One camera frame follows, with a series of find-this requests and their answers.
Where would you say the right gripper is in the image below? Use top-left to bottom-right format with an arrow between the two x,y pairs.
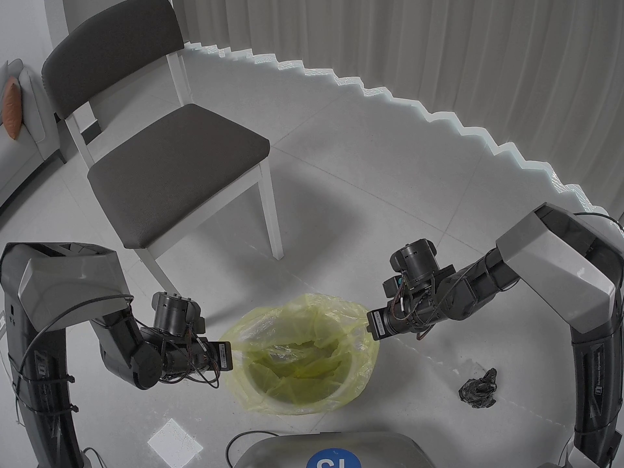
367,305 -> 418,343

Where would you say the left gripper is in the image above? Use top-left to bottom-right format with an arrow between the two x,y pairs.
188,340 -> 233,374

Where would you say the yellow plastic bag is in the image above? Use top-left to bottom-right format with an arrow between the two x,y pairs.
218,292 -> 380,416

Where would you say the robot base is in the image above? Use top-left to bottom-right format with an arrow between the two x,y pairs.
241,432 -> 430,468

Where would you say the white trash bin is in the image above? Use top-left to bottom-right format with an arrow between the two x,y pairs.
242,310 -> 377,413

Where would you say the crumpled black plastic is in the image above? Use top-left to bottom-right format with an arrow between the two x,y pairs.
458,368 -> 499,408

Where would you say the dark grey white-framed chair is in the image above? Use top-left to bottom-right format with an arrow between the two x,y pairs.
41,0 -> 284,297

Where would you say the pale sofa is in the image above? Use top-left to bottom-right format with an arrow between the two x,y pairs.
0,59 -> 67,213

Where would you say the white curtain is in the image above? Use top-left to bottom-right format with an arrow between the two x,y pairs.
168,0 -> 624,235

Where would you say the orange cushion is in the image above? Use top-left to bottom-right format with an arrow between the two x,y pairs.
1,77 -> 24,140

